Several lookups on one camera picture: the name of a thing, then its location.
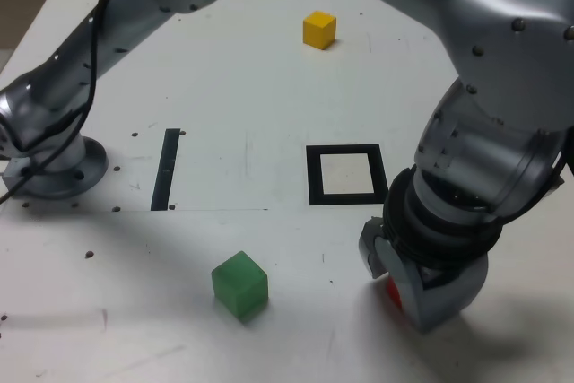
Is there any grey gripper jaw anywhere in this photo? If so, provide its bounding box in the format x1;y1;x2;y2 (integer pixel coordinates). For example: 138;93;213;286
358;216;389;282
374;235;490;335

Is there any red cube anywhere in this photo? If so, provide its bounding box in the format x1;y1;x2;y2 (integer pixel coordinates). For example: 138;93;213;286
386;275;404;310

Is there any green cube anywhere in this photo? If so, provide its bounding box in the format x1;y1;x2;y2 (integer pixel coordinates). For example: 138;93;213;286
211;250;269;325

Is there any yellow cube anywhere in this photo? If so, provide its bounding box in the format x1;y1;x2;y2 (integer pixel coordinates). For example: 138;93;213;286
302;10;338;50

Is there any black tape square outline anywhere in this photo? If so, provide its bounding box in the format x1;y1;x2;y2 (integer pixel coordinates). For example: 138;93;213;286
305;144;389;207

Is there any black tape strip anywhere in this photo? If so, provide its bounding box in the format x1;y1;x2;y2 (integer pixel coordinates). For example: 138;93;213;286
150;128;181;212

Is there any black cable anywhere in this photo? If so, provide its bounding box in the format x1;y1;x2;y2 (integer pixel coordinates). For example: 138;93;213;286
0;0;125;203

